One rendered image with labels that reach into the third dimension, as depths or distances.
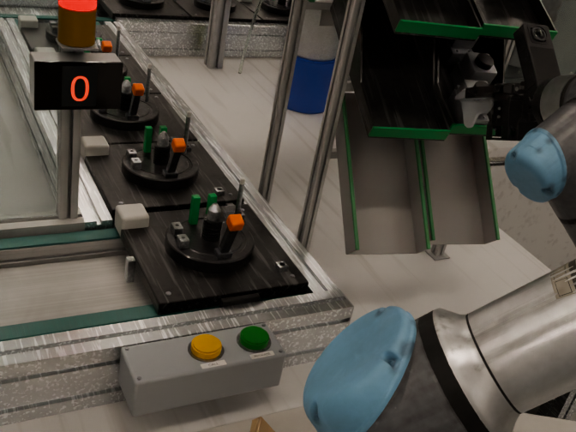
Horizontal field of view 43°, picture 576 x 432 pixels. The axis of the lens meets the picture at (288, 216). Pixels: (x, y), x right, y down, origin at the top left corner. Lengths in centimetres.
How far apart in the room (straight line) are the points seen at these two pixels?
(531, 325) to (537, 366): 3
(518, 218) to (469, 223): 106
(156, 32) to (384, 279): 119
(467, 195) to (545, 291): 77
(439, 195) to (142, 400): 64
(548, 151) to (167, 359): 53
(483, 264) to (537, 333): 97
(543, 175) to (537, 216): 157
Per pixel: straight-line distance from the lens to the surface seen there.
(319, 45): 197
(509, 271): 154
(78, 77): 107
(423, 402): 56
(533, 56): 108
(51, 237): 120
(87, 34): 105
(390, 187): 124
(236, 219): 104
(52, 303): 111
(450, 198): 131
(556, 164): 87
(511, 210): 232
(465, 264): 151
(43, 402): 102
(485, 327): 57
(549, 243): 255
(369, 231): 120
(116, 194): 128
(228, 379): 98
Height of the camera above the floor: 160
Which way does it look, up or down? 30 degrees down
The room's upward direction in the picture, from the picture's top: 12 degrees clockwise
